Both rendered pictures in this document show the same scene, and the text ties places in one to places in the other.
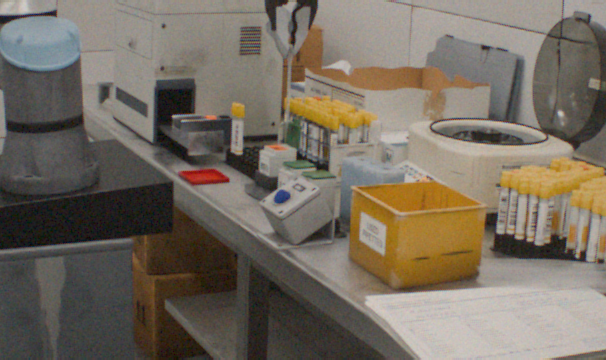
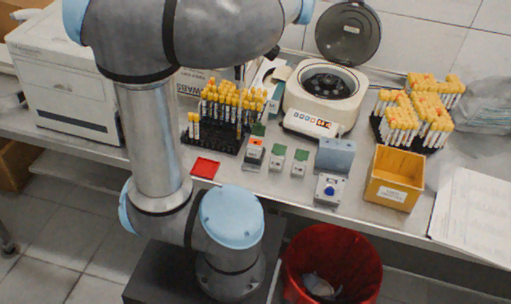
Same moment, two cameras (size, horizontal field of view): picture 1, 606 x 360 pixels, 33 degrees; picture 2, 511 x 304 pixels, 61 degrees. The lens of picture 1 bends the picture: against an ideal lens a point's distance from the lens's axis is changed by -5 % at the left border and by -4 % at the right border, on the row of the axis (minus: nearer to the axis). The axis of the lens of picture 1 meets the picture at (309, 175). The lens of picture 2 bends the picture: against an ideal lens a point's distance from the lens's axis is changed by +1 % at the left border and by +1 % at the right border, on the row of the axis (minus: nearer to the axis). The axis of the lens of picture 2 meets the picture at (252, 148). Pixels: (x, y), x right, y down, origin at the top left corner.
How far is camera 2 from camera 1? 1.41 m
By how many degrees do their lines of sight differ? 52
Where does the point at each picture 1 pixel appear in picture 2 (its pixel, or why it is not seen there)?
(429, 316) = (461, 232)
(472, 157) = (353, 109)
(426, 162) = (316, 112)
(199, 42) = not seen: hidden behind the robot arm
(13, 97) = (239, 262)
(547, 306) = (469, 191)
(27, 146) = (247, 275)
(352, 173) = (328, 151)
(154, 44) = (108, 93)
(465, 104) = not seen: hidden behind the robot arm
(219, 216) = (261, 199)
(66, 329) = not seen: outside the picture
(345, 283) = (393, 223)
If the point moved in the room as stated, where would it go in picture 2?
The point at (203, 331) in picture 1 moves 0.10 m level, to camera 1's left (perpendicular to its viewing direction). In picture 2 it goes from (79, 178) to (59, 190)
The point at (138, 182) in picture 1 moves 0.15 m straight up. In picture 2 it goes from (276, 232) to (284, 191)
